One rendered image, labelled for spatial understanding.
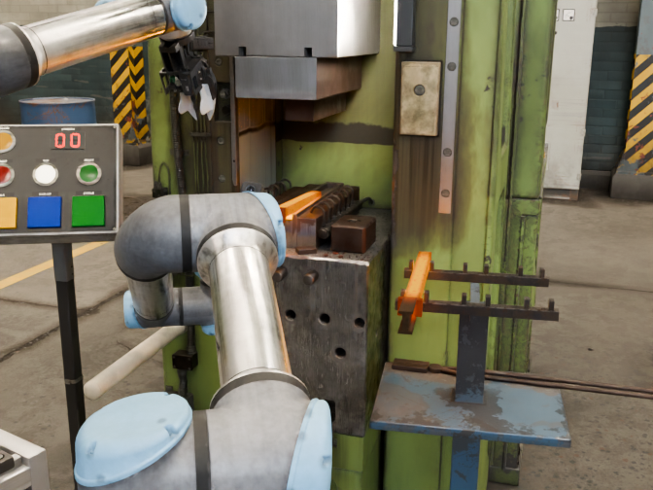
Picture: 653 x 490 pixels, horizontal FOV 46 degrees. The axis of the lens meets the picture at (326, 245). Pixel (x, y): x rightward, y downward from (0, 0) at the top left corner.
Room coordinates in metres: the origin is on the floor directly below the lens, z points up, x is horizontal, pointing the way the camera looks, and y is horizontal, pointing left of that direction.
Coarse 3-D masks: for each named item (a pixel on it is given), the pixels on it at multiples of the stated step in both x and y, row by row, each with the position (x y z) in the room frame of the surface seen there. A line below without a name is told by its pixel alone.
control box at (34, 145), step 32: (0, 128) 1.85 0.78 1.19; (32, 128) 1.86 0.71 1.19; (64, 128) 1.88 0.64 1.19; (96, 128) 1.89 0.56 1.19; (0, 160) 1.81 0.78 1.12; (32, 160) 1.82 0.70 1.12; (64, 160) 1.83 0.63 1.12; (96, 160) 1.84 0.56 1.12; (0, 192) 1.78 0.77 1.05; (32, 192) 1.78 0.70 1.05; (64, 192) 1.79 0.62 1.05; (96, 192) 1.80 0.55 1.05; (64, 224) 1.76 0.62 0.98
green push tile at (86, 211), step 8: (72, 200) 1.78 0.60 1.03; (80, 200) 1.78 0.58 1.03; (88, 200) 1.79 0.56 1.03; (96, 200) 1.79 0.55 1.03; (104, 200) 1.79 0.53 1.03; (72, 208) 1.77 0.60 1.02; (80, 208) 1.77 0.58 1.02; (88, 208) 1.78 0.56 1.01; (96, 208) 1.78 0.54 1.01; (104, 208) 1.78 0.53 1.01; (72, 216) 1.76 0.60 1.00; (80, 216) 1.76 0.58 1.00; (88, 216) 1.77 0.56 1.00; (96, 216) 1.77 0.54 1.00; (104, 216) 1.77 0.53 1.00; (72, 224) 1.75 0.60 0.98; (80, 224) 1.75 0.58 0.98; (88, 224) 1.76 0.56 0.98; (96, 224) 1.76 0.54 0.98; (104, 224) 1.76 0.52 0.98
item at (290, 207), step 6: (306, 192) 2.00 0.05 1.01; (312, 192) 2.00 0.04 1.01; (318, 192) 2.01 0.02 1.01; (294, 198) 1.90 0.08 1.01; (300, 198) 1.90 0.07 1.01; (306, 198) 1.91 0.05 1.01; (312, 198) 1.96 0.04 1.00; (282, 204) 1.81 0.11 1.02; (288, 204) 1.81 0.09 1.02; (294, 204) 1.83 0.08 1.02; (300, 204) 1.87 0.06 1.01; (306, 204) 1.91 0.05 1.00; (282, 210) 1.73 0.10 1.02; (288, 210) 1.78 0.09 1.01; (294, 210) 1.83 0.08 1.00; (282, 216) 1.73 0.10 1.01
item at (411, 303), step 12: (420, 252) 1.72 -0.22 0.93; (420, 264) 1.62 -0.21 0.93; (420, 276) 1.54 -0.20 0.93; (408, 288) 1.46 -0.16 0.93; (420, 288) 1.46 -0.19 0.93; (408, 300) 1.36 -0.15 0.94; (420, 300) 1.37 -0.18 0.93; (408, 312) 1.30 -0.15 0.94; (420, 312) 1.37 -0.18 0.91; (408, 324) 1.30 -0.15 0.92
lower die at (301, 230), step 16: (288, 192) 2.14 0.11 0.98; (304, 192) 2.10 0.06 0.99; (304, 208) 1.86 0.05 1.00; (336, 208) 1.95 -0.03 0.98; (288, 224) 1.80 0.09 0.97; (304, 224) 1.79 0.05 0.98; (320, 224) 1.81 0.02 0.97; (288, 240) 1.80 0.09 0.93; (304, 240) 1.79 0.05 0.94; (320, 240) 1.82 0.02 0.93
